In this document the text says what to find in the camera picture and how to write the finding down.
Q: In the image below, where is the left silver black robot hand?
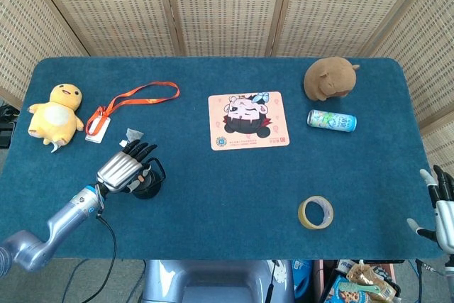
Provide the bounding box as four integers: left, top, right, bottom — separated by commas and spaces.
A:
95, 139, 159, 196

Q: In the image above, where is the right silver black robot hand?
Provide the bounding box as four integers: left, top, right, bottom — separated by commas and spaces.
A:
406, 165, 454, 253

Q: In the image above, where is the black round pot with handle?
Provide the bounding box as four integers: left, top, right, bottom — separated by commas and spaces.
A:
132, 157, 167, 201

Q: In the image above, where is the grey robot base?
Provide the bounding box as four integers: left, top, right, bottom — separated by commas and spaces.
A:
141, 259, 296, 303

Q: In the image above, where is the grey pyramid tea bag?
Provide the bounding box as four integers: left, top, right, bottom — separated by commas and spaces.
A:
119, 127, 145, 148

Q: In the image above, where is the white badge holder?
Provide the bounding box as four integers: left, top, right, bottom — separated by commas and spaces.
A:
84, 106, 111, 144

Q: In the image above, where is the yellow plush toy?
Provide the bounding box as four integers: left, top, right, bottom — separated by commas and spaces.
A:
28, 83, 85, 153

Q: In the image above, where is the brown snack bag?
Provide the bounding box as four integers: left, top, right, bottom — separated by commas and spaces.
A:
345, 263, 397, 302

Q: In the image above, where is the blue felt table cover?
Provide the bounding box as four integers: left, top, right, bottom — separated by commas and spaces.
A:
0, 56, 443, 261

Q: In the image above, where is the green plastic comb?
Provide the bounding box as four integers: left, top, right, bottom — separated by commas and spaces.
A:
336, 280, 379, 295

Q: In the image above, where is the blue pretzel snack bag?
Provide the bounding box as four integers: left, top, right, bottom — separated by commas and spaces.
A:
329, 273, 372, 303

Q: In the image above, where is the yellow tape roll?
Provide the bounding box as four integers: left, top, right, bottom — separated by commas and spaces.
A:
297, 195, 335, 230

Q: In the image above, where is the pink cartoon mouse pad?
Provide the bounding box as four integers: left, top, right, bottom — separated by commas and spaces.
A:
207, 91, 291, 152

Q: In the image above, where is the green blue drink can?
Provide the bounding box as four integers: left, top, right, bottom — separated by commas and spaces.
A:
306, 109, 358, 133

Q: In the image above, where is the blue plastic bag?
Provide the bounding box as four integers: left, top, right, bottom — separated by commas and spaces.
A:
291, 259, 316, 301

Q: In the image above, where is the woven bamboo screen panel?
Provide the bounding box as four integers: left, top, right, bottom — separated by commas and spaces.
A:
25, 0, 186, 57
368, 0, 454, 176
162, 0, 294, 58
0, 0, 89, 109
271, 0, 436, 58

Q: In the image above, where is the brown capybara plush toy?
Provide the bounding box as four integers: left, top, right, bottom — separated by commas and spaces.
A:
303, 56, 360, 102

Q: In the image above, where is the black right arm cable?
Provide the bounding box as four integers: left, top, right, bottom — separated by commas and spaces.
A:
414, 259, 448, 303

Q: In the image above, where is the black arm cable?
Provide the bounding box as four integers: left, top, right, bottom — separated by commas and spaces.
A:
414, 259, 448, 303
94, 210, 118, 303

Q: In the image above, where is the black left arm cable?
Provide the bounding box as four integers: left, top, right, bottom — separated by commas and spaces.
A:
94, 210, 118, 303

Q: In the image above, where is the orange lanyard strap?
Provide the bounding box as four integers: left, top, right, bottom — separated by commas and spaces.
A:
92, 81, 181, 123

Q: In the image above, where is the black cable white connector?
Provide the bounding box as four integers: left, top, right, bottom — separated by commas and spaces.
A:
265, 259, 286, 303

